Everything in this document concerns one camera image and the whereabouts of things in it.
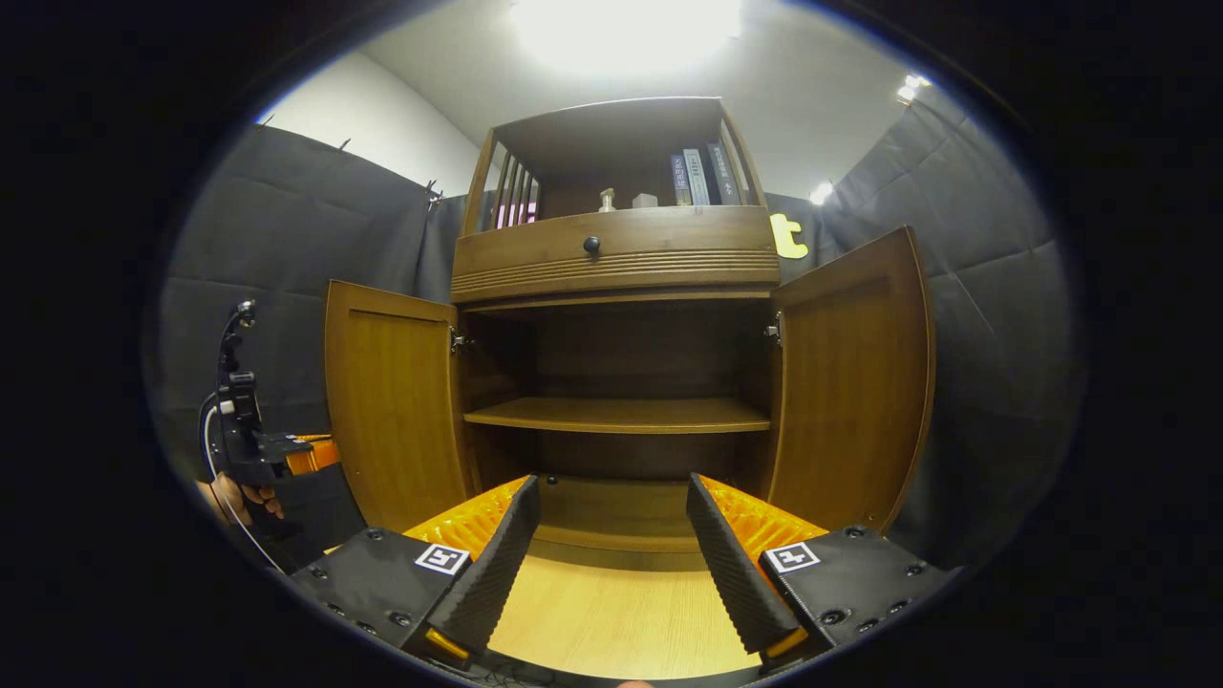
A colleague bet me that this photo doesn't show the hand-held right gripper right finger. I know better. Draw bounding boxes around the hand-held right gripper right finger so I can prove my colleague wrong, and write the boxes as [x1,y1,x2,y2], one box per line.
[686,472,961,660]

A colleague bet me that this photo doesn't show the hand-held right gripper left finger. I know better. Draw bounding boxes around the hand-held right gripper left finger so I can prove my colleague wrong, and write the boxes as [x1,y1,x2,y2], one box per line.
[291,475,543,670]

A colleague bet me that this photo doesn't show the wooden cabinet door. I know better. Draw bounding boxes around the wooden cabinet door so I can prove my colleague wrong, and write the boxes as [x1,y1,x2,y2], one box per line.
[323,279,469,534]
[767,226,937,536]

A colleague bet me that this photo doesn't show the wooden double-door shoe cabinet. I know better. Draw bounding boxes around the wooden double-door shoe cabinet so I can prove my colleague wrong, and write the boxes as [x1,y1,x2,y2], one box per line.
[323,96,937,574]

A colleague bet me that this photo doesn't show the wooden cabinet shelf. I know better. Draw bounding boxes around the wooden cabinet shelf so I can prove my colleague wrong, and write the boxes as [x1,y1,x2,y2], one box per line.
[464,397,772,434]

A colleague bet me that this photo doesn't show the black backdrop cloth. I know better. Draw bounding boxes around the black backdrop cloth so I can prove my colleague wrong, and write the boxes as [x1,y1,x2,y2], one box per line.
[158,86,1085,574]

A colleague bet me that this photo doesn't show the wooden drawer with black knob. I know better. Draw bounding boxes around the wooden drawer with black knob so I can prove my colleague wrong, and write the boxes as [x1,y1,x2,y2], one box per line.
[451,205,782,305]

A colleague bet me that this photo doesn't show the large ceiling light panel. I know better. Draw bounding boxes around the large ceiling light panel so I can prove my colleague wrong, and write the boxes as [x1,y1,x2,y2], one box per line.
[511,0,744,73]

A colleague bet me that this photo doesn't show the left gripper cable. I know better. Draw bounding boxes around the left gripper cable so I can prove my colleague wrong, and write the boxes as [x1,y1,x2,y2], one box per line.
[199,401,288,574]

